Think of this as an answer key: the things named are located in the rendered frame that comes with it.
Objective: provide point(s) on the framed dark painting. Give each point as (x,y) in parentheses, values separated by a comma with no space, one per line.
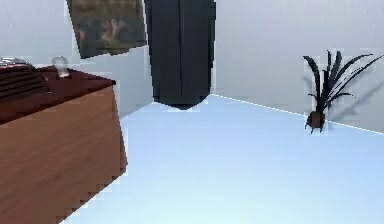
(108,26)

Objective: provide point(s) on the dark house plant in pot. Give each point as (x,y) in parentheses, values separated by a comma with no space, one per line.
(325,86)

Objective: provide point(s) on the brown wooden counter cabinet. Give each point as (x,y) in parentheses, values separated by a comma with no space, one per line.
(60,150)

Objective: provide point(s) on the clear glass cup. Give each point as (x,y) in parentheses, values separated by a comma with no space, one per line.
(61,66)

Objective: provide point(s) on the grey metal pan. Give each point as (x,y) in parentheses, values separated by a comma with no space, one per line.
(11,61)

